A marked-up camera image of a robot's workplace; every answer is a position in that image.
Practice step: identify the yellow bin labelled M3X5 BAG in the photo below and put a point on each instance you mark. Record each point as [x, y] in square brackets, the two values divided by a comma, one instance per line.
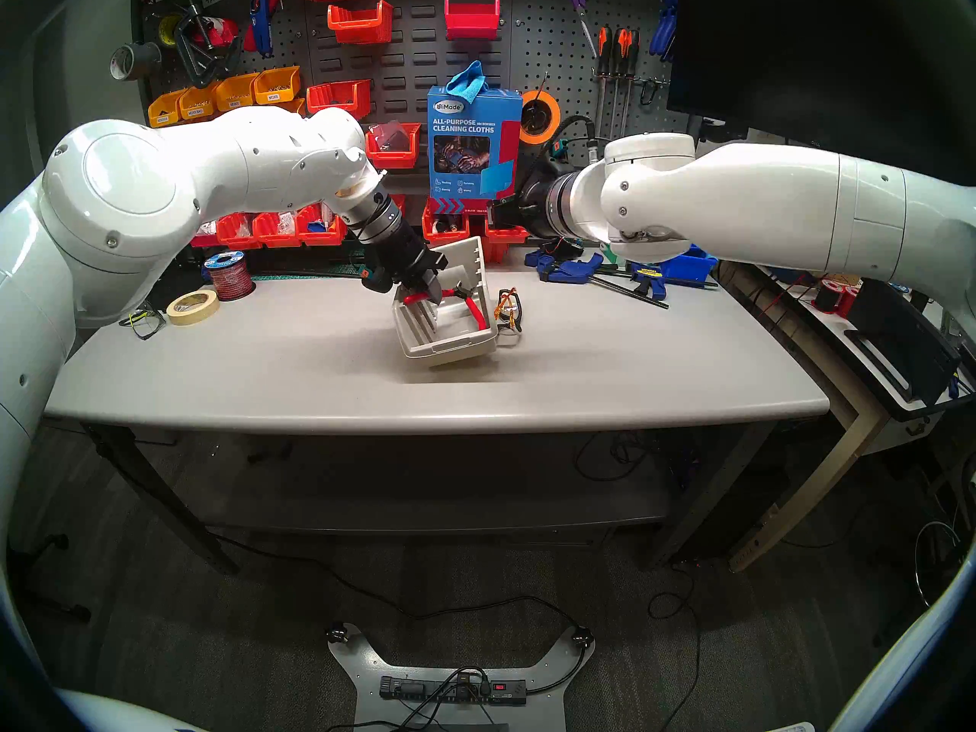
[198, 110]

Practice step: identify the blue spring clamps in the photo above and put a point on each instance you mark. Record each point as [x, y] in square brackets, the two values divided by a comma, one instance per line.
[665, 29]

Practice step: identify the grey perforated pegboard panel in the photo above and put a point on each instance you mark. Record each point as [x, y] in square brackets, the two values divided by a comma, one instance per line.
[293, 44]
[549, 44]

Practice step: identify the grey workbench frame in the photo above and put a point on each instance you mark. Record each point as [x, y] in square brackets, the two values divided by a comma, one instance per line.
[427, 513]

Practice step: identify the black power strip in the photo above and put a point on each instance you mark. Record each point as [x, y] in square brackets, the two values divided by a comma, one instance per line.
[435, 691]

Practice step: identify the black monitor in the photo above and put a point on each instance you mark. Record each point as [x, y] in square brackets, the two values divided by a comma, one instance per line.
[823, 67]

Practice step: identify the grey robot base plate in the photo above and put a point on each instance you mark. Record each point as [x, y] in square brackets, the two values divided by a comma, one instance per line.
[358, 673]

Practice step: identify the beige plastic storage bin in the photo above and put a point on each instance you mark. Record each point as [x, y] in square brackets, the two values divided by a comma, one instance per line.
[450, 349]

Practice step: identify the blue plastic bin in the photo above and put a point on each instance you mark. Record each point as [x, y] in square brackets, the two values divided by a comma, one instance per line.
[690, 265]

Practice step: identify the orange black safety glasses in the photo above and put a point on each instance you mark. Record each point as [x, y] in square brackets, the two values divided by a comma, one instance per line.
[509, 307]

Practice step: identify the plain blue bar clamp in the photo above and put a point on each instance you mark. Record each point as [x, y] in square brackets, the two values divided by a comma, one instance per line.
[572, 269]

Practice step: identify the black flat tray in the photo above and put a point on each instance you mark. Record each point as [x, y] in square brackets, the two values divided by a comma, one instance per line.
[900, 341]

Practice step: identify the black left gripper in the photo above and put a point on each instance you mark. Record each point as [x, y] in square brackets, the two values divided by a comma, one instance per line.
[396, 261]

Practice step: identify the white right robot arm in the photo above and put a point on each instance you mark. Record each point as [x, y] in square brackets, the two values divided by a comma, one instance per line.
[762, 197]

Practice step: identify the black circuit board device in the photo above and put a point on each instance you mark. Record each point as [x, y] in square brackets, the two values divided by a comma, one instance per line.
[563, 248]

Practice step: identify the green cutting mat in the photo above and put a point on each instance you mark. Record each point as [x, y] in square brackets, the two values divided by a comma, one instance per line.
[305, 277]

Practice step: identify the orange black screwdriver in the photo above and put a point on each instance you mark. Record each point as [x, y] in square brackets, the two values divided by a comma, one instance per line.
[621, 52]
[632, 56]

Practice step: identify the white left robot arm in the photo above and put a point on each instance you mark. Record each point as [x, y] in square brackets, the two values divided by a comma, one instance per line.
[152, 204]

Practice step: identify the beige masking tape roll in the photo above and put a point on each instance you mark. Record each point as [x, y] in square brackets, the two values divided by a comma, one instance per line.
[191, 311]

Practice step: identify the blue microfiber cloth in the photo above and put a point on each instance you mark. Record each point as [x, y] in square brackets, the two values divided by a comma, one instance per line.
[467, 82]

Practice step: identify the red tape roll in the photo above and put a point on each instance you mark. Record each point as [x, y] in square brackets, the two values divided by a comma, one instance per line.
[227, 33]

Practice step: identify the yellow bin labelled M3X5X4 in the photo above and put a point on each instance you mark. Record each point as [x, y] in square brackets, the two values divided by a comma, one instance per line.
[166, 117]

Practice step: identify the clear plastic parts bag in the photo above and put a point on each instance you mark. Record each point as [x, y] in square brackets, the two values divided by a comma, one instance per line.
[390, 136]
[286, 221]

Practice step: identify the dark louvered bin panel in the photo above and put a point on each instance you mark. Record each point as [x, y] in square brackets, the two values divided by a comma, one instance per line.
[415, 75]

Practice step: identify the orange tape roll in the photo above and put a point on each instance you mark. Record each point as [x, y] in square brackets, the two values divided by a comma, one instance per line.
[534, 128]

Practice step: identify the silver duct tape roll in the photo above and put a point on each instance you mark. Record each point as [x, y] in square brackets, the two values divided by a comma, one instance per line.
[141, 59]

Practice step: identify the yellow bin labelled M3X6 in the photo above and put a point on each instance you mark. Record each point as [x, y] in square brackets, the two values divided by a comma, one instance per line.
[276, 92]

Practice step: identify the beige wooden side table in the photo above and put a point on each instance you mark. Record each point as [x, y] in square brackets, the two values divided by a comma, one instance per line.
[801, 494]

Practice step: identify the clear safety glasses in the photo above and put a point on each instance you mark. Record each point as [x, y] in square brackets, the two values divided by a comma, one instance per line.
[145, 322]

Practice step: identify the grey C-clamp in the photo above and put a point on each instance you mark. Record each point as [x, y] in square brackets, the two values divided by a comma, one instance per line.
[200, 67]

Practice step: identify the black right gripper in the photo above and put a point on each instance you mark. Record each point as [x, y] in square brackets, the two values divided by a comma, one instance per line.
[537, 204]

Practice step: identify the yellow tape roll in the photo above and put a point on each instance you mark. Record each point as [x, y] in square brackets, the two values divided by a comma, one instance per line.
[166, 30]

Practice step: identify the blue cleaning cloths box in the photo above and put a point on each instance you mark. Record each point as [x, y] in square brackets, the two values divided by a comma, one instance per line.
[473, 143]

